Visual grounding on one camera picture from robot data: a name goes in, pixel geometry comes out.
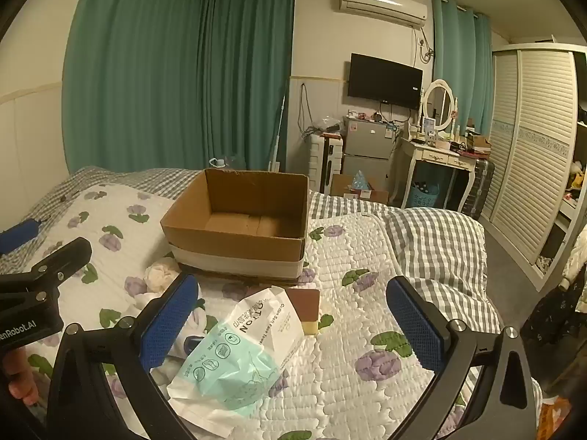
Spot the large green curtain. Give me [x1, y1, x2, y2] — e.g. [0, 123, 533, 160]
[62, 0, 295, 172]

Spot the clear water jug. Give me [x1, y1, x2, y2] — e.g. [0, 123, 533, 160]
[209, 157, 230, 169]

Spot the cardboard box on floor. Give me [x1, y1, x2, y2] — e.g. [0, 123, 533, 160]
[330, 171, 389, 205]

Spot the brown cardboard box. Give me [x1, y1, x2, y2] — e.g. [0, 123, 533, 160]
[160, 168, 309, 281]

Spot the blue laundry basket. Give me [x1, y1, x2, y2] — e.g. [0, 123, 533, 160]
[407, 184, 440, 208]

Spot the white oval vanity mirror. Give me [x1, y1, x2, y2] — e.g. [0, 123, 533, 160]
[421, 78, 457, 130]

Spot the green window curtain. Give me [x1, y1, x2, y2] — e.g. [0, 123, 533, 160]
[432, 0, 493, 135]

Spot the cream white cloth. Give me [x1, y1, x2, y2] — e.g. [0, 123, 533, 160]
[144, 256, 181, 294]

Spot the brown yellow sponge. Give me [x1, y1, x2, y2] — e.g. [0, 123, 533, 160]
[285, 288, 320, 336]

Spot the silver mini fridge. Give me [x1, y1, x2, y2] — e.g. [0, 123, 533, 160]
[342, 117, 396, 191]

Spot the dark grey suitcase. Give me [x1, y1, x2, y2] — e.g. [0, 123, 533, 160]
[462, 159, 495, 220]

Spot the white suitcase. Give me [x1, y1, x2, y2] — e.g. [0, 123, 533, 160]
[307, 133, 343, 195]

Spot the person's left hand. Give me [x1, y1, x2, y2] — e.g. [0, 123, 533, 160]
[2, 348, 39, 406]

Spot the white louvered wardrobe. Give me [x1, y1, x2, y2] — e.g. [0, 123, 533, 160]
[481, 43, 586, 290]

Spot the black wall television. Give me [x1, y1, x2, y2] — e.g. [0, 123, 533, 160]
[347, 54, 423, 110]

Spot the white floor mop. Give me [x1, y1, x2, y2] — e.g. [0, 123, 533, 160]
[268, 96, 285, 172]

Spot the white dressing table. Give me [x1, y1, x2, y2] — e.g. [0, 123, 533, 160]
[389, 138, 477, 213]

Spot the white air conditioner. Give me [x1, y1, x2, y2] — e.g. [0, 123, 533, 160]
[339, 0, 428, 28]

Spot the white green cotton towel pack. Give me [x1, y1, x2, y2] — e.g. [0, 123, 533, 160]
[168, 287, 305, 438]

